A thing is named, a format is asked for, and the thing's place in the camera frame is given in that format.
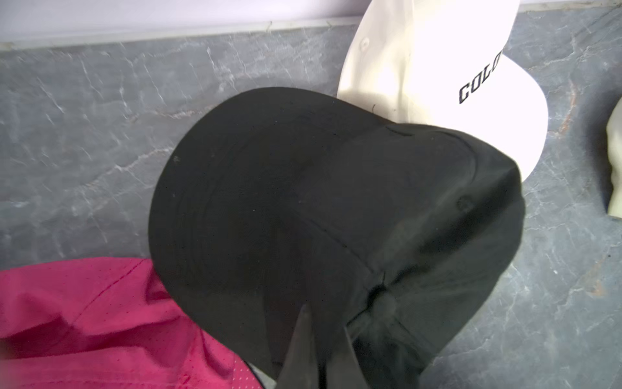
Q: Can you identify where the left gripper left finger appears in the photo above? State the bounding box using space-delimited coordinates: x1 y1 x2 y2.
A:
275 305 319 389

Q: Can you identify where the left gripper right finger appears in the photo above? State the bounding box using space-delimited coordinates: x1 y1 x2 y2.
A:
326 327 369 389

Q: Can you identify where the black cap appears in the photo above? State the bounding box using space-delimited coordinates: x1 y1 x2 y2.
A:
148 88 526 388

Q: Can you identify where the pink cap left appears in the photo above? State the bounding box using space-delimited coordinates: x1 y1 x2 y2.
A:
1 257 261 388

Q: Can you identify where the cream cap back centre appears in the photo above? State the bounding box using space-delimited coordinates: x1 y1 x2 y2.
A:
337 0 548 178

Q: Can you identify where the cream cap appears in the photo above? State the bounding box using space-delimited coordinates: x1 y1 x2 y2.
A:
337 0 548 178
606 100 622 219

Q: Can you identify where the cream cap back right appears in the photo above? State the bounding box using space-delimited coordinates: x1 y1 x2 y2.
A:
606 100 622 219

